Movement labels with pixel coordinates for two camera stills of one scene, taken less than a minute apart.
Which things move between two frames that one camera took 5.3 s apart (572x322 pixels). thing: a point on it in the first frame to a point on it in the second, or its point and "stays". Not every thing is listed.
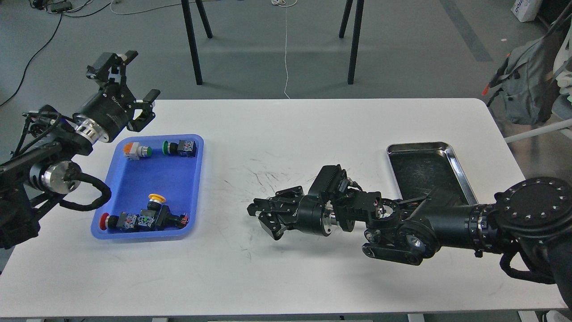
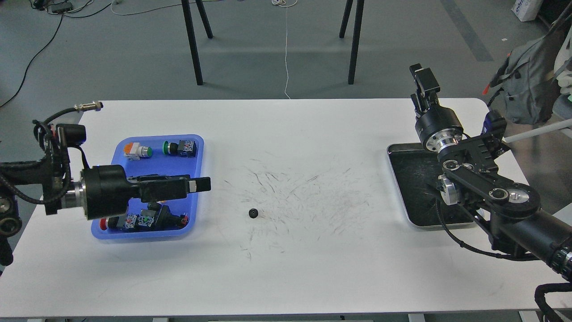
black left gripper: (106, 115) to (103, 190)
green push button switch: (184, 148) stays
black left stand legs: (191, 37) stays
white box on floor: (526, 10) stays
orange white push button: (133, 151) stays
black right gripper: (310, 217) to (439, 127)
